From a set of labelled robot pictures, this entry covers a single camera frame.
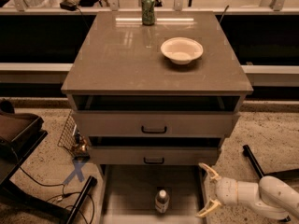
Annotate black chair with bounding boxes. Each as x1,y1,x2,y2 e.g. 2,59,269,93
0,99,43,184

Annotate black stand leg left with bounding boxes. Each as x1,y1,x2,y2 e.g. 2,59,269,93
64,175,97,224

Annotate green soda can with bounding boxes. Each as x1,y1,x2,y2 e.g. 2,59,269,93
141,0,155,25

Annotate wire mesh basket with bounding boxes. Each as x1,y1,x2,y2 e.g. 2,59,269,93
58,113,89,159

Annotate black cable on floor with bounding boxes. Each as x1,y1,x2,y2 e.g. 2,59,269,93
12,149,95,224

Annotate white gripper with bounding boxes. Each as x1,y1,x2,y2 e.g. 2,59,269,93
195,162,238,218

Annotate grey drawer cabinet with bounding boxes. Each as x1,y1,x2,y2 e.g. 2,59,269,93
61,10,254,179

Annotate black stand leg right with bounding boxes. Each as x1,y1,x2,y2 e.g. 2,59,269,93
243,145,299,222

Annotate black stand leg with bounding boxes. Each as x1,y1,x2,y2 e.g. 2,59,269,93
64,175,97,224
243,145,299,222

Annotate top grey drawer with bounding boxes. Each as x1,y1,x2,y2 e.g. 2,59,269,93
73,111,239,137

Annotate white paper bowl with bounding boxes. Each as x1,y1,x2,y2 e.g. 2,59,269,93
161,37,204,65

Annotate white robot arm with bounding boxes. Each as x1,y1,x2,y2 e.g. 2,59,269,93
196,162,299,220

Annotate blue tape cross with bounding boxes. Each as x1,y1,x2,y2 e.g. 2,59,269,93
64,159,88,185

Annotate black power adapter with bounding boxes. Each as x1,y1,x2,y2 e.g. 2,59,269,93
60,1,77,11

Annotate grey drawer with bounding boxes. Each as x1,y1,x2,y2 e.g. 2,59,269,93
73,111,239,137
89,147,219,165

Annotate clear plastic bottle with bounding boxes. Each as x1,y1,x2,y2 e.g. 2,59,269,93
155,189,170,214

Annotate bottom open drawer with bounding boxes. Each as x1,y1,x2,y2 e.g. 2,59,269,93
100,165,207,224

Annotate middle grey drawer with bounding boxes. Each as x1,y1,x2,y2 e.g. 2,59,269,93
89,147,219,165

